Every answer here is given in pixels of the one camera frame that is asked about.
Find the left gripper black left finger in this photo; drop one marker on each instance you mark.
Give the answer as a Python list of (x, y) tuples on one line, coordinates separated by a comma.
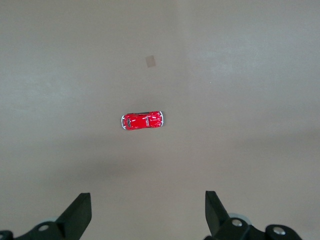
[(72, 220)]

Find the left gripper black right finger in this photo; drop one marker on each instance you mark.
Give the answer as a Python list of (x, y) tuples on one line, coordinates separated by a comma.
[(217, 220)]

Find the red beetle toy car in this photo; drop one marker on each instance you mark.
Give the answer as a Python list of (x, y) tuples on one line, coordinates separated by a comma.
[(142, 121)]

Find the translucent tape patch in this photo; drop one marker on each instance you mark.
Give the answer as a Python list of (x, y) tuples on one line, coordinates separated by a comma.
[(150, 61)]

